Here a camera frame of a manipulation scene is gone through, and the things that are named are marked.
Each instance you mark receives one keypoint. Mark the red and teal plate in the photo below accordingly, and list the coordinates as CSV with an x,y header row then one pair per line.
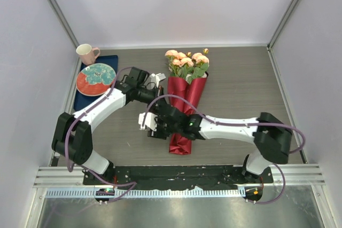
x,y
95,80

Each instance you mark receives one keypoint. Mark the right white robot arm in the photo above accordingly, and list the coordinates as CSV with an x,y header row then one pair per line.
x,y
270,136

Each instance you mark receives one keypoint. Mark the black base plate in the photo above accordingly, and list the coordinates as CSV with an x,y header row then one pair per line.
x,y
180,178

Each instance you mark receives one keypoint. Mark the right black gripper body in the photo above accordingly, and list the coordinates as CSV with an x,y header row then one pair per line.
x,y
163,128

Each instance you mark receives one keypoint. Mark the pink fake flower bouquet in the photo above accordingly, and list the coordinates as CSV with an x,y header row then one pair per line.
x,y
188,66

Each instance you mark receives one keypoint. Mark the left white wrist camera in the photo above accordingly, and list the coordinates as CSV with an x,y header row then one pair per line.
x,y
154,80

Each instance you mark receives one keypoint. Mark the pink ceramic mug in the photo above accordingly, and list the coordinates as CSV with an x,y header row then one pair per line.
x,y
87,54

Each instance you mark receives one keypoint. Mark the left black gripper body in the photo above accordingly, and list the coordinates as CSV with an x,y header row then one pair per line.
x,y
146,95

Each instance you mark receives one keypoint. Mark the blue tray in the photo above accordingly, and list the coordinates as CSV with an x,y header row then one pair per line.
x,y
81,101

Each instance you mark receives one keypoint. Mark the perforated metal rail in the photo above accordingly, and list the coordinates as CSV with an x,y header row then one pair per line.
x,y
101,193

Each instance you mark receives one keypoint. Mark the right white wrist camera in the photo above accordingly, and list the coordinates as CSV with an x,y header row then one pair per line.
x,y
147,120

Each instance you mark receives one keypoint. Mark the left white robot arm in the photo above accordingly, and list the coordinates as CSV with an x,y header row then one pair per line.
x,y
73,133

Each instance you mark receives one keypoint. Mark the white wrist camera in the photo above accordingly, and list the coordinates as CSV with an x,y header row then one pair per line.
x,y
147,120
154,80

